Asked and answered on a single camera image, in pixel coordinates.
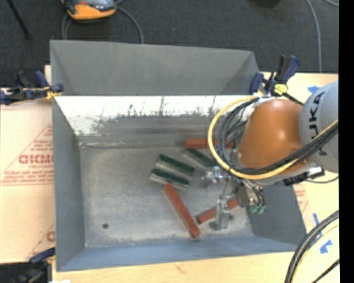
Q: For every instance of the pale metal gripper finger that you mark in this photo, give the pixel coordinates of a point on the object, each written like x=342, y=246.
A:
x=217, y=217
x=227, y=217

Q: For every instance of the black cylinder on white bracket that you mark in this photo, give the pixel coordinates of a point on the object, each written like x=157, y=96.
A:
x=296, y=179

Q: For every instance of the grey metal bin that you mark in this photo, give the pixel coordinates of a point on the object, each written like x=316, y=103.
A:
x=129, y=187

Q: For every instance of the brown cardboard board red print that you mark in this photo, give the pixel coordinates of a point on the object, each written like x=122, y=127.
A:
x=25, y=205

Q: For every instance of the red-brown flat block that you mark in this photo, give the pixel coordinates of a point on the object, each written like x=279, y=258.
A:
x=181, y=209
x=206, y=216
x=194, y=143

